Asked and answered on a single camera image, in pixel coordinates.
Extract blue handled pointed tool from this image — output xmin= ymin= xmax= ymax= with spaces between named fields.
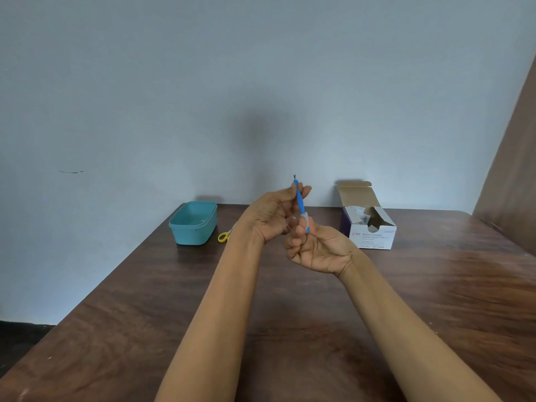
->
xmin=293 ymin=174 xmax=311 ymax=234

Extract person's left forearm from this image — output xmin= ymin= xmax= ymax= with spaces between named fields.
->
xmin=154 ymin=224 xmax=266 ymax=402

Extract person's right hand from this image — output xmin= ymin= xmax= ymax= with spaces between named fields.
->
xmin=284 ymin=216 xmax=361 ymax=276

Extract brown wooden panel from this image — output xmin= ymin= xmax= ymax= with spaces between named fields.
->
xmin=472 ymin=54 xmax=536 ymax=258

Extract open white cardboard box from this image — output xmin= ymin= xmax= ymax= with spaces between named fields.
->
xmin=337 ymin=181 xmax=398 ymax=251

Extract yellow handled scissors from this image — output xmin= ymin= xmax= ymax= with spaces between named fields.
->
xmin=217 ymin=222 xmax=238 ymax=243

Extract teal plastic container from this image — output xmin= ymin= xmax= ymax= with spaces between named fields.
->
xmin=168 ymin=201 xmax=218 ymax=246

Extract person's left hand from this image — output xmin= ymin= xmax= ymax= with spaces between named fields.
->
xmin=240 ymin=182 xmax=312 ymax=244

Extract pile of white sachets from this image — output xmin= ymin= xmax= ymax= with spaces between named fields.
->
xmin=348 ymin=205 xmax=379 ymax=231

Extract person's right forearm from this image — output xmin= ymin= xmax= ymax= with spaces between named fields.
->
xmin=338 ymin=249 xmax=503 ymax=402

